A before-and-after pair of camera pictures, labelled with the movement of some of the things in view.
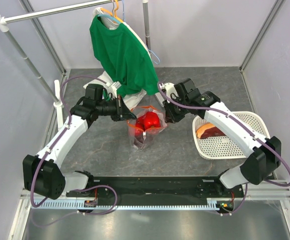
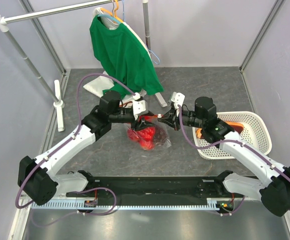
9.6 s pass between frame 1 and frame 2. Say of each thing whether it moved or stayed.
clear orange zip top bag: moved
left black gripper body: moved
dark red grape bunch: moved
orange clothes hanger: stayed
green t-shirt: stayed
